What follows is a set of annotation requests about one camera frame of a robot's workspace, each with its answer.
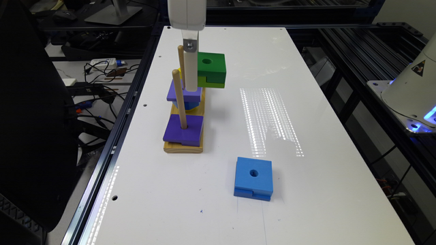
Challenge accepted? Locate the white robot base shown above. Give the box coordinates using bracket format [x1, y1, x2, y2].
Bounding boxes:
[367, 37, 435, 133]

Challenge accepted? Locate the white power strip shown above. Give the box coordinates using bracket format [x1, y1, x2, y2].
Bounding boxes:
[90, 58, 127, 69]

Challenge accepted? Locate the wooden peg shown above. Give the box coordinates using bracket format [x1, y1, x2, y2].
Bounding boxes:
[172, 69, 187, 129]
[177, 45, 185, 90]

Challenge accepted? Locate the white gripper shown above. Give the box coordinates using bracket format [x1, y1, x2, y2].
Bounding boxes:
[168, 0, 206, 92]

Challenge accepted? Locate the dark purple square block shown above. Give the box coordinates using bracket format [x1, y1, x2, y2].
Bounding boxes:
[163, 114, 204, 146]

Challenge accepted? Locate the blue square block with hole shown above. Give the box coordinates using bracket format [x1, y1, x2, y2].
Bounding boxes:
[234, 157, 273, 201]

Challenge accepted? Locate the wooden peg base board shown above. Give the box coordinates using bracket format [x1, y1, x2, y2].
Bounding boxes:
[163, 84, 206, 153]

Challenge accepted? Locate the middle wooden peg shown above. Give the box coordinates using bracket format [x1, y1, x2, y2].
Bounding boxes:
[177, 45, 185, 90]

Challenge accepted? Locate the green square block with hole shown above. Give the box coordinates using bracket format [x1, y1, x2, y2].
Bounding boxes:
[198, 52, 226, 88]

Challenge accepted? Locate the light purple square block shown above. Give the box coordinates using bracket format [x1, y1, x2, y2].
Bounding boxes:
[166, 79, 203, 103]

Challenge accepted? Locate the front wooden peg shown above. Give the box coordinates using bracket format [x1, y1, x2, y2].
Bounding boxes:
[172, 69, 187, 129]

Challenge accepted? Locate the blue block under purple block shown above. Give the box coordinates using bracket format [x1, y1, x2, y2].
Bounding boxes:
[172, 101, 200, 111]

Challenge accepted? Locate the black office chair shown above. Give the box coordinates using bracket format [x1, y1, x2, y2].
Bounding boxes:
[1, 1, 78, 244]

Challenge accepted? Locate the monitor stand base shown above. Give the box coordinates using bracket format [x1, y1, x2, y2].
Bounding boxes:
[84, 0, 142, 25]

